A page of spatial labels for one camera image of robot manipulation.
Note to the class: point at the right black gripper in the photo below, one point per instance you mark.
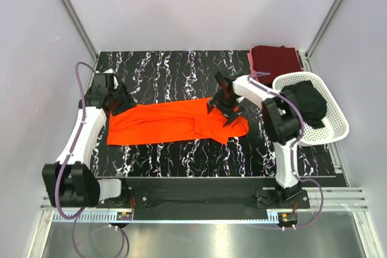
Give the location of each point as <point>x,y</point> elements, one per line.
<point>215,102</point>

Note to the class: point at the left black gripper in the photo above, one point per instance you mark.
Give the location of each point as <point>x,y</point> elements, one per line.
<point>128,102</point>

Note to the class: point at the orange t shirt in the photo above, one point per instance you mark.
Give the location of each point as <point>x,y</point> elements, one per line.
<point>172,121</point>

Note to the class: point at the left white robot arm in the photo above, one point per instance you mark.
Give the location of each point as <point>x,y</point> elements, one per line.
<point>69,181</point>

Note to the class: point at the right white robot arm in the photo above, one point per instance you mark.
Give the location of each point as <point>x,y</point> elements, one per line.
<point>283,125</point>

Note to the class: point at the folded pink t shirt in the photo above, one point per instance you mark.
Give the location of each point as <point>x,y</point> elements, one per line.
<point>251,64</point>

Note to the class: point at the folded maroon t shirt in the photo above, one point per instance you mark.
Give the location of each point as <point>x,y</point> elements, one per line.
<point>275,61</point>

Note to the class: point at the black t shirt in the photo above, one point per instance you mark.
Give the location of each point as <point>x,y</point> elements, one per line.
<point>310,103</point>

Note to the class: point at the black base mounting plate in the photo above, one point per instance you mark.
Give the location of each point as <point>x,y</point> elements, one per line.
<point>261,192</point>

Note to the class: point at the white plastic laundry basket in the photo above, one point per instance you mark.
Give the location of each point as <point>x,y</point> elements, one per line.
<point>336,126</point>

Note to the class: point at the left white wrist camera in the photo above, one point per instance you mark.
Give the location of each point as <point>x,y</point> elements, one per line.
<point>111,81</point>

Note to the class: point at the left aluminium frame post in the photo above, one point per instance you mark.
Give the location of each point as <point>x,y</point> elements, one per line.
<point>75,20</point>

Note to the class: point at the aluminium frame post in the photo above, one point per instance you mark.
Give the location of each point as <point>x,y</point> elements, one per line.
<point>75,20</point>
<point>324,27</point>

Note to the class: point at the white slotted cable duct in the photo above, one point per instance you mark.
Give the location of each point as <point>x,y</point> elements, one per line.
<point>137,217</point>

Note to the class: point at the aluminium front rail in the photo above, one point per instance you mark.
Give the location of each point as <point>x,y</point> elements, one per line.
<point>336,198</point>

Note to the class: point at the right aluminium frame post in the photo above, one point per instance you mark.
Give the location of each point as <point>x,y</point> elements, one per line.
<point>324,27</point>

